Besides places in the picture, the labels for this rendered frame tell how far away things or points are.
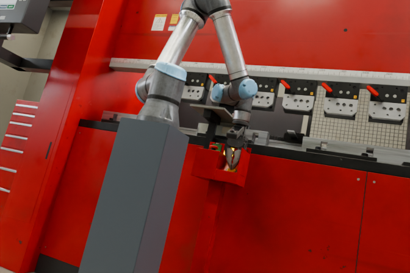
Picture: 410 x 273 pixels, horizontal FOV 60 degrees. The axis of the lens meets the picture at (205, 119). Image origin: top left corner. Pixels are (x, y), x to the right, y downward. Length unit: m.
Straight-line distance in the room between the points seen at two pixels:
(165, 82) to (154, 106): 0.09
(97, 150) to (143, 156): 0.99
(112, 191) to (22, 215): 1.13
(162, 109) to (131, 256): 0.46
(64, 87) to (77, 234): 0.84
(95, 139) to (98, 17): 0.75
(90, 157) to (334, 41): 1.45
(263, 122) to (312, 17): 0.77
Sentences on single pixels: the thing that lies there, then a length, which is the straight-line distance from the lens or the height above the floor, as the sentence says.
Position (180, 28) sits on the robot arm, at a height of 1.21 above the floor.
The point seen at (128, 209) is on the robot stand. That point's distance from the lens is 1.12.
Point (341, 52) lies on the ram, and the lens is 1.92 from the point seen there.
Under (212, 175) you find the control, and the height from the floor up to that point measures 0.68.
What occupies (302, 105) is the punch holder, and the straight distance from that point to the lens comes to 1.82.
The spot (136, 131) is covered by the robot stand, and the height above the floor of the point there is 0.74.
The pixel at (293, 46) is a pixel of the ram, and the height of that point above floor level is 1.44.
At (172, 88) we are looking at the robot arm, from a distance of 1.20.
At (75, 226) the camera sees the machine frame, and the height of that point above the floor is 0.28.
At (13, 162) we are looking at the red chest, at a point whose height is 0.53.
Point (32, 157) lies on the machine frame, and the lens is 2.26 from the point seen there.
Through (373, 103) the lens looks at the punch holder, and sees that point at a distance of 1.81.
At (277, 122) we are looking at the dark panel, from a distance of 2.39.
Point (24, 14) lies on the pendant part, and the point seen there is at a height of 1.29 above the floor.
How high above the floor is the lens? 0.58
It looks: 12 degrees up
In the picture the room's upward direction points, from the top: 13 degrees clockwise
